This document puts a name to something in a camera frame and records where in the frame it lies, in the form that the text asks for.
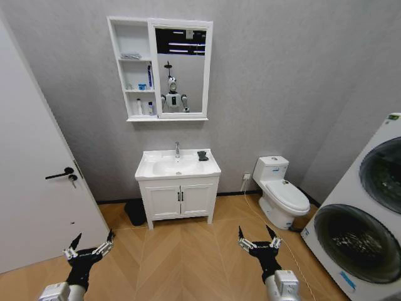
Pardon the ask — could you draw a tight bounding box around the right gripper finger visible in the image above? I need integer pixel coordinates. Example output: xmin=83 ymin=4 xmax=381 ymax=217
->
xmin=265 ymin=224 xmax=283 ymax=250
xmin=237 ymin=225 xmax=256 ymax=251

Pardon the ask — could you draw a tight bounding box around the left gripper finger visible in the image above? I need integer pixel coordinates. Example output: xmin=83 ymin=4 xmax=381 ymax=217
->
xmin=92 ymin=229 xmax=116 ymax=256
xmin=62 ymin=232 xmax=83 ymax=260

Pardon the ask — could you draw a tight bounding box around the white vanity cabinet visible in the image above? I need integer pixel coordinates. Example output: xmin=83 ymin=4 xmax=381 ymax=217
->
xmin=138 ymin=176 xmax=221 ymax=231

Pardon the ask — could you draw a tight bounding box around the white ceramic washbasin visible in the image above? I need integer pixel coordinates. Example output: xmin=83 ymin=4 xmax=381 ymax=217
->
xmin=135 ymin=148 xmax=222 ymax=182

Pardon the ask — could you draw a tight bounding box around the black floor mat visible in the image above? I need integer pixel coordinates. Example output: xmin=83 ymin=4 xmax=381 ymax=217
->
xmin=123 ymin=201 xmax=147 ymax=227

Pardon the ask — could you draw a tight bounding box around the white toilet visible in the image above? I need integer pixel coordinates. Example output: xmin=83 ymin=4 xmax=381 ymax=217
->
xmin=252 ymin=156 xmax=311 ymax=231

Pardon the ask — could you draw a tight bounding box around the white stacked washer dryer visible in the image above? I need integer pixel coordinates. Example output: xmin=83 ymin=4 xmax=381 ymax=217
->
xmin=300 ymin=112 xmax=401 ymax=301

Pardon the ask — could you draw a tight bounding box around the white room door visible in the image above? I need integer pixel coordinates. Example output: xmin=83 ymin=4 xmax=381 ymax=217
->
xmin=0 ymin=9 xmax=111 ymax=275

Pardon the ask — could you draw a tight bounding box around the white framed mirror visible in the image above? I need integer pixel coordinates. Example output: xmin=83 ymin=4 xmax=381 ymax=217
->
xmin=154 ymin=27 xmax=208 ymax=114

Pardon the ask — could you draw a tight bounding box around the white power cable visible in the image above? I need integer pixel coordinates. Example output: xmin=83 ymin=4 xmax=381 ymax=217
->
xmin=241 ymin=179 xmax=316 ymax=301

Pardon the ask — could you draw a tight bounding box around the black door lever handle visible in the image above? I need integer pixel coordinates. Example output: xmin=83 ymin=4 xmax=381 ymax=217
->
xmin=44 ymin=167 xmax=76 ymax=181

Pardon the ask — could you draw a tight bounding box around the white wall shelf cabinet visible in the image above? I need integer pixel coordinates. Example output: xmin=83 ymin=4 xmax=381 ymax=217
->
xmin=106 ymin=16 xmax=214 ymax=122

